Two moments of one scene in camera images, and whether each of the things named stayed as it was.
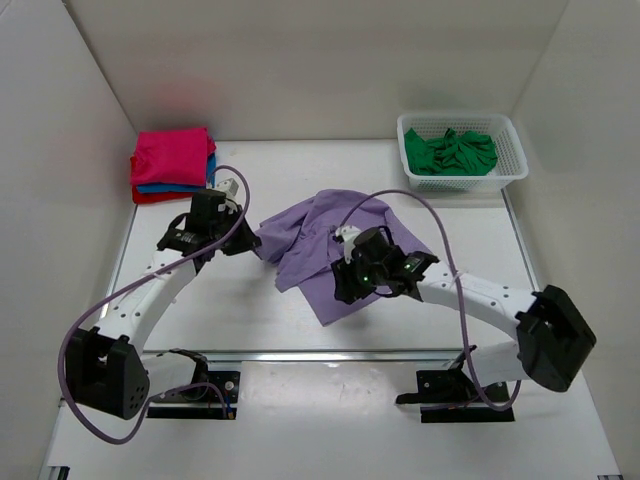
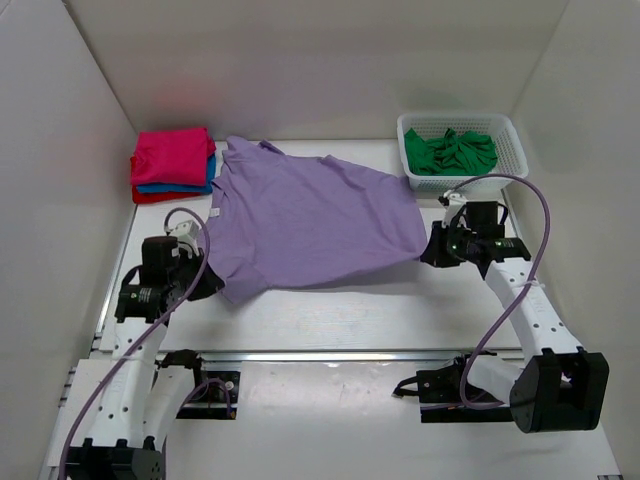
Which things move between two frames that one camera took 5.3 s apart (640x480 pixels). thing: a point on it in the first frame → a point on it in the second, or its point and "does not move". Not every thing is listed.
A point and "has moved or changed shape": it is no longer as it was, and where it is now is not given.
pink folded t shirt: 172,157 does not move
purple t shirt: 300,247 has moved or changed shape
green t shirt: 454,154 does not move
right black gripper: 347,289 → 434,255
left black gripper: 247,239 → 210,281
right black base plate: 449,395 does not move
